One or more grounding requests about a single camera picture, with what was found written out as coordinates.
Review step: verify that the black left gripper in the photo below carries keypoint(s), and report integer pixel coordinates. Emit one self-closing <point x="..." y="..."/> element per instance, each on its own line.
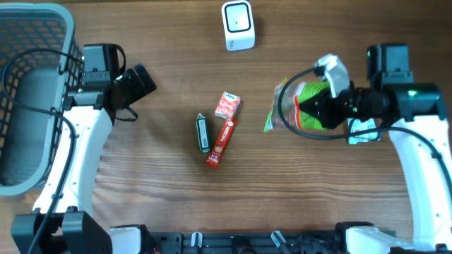
<point x="132" y="85"/>

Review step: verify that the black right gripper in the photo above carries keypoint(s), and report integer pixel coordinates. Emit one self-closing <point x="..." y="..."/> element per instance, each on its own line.
<point x="337" y="109"/>

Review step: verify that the green Haribo gummy bag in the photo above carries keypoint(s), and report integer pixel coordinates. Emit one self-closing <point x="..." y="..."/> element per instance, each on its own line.
<point x="294" y="95"/>

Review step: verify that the dark green gum pack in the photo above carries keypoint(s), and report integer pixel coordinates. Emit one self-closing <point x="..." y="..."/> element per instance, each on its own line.
<point x="203" y="135"/>

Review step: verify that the small red carton box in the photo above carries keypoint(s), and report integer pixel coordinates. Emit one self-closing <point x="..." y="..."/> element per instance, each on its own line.
<point x="227" y="106"/>

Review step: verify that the red Nescafe stick sachet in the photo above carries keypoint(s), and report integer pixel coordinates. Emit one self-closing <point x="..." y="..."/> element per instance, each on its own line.
<point x="221" y="143"/>

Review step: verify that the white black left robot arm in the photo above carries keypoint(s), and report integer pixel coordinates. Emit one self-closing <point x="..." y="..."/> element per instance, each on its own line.
<point x="61" y="220"/>

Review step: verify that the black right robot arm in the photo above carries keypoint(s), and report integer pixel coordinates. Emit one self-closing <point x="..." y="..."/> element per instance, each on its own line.
<point x="414" y="116"/>

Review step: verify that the white barcode scanner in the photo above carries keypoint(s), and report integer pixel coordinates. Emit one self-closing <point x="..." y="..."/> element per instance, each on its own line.
<point x="238" y="24"/>

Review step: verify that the grey plastic shopping basket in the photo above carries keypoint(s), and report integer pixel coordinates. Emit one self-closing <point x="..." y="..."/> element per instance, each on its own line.
<point x="40" y="60"/>

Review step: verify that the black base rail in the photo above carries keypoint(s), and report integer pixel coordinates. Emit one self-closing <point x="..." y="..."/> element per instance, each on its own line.
<point x="304" y="242"/>

